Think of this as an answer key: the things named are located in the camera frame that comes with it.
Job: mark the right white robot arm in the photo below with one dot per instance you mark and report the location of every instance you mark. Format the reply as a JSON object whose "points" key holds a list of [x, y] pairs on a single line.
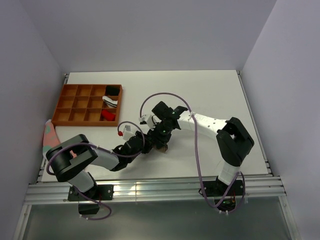
{"points": [[233, 139]]}

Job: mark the pink patterned sock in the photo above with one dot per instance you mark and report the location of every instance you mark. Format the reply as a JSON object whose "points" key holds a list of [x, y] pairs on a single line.
{"points": [[50, 138]]}

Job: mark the brown striped sock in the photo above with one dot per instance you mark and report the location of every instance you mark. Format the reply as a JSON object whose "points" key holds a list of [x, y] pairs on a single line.
{"points": [[161, 148]]}

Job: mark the red christmas sock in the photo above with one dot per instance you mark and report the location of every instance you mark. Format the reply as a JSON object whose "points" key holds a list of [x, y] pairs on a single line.
{"points": [[108, 116]]}

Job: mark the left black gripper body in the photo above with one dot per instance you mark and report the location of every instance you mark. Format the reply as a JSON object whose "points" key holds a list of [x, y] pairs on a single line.
{"points": [[146, 148]]}

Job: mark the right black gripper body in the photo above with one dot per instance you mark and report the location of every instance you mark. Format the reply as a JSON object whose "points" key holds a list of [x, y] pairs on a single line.
{"points": [[161, 133]]}

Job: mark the white black rolled sock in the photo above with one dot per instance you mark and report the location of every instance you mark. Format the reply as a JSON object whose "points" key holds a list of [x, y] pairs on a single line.
{"points": [[109, 102]]}

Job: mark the aluminium frame rail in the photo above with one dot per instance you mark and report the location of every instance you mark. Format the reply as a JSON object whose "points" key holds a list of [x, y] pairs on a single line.
{"points": [[154, 190]]}

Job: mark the orange compartment tray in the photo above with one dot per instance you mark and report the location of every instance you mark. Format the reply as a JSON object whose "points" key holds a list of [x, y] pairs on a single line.
{"points": [[80, 105]]}

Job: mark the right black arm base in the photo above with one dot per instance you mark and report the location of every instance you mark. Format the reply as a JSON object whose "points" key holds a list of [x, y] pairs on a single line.
{"points": [[216, 188]]}

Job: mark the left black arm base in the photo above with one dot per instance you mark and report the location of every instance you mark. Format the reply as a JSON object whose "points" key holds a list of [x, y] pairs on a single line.
{"points": [[100, 192]]}

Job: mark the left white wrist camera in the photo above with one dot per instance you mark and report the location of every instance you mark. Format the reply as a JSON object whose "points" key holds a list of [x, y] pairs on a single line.
{"points": [[126, 133]]}

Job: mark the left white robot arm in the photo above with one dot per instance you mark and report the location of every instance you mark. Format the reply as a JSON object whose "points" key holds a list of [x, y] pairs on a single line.
{"points": [[69, 159]]}

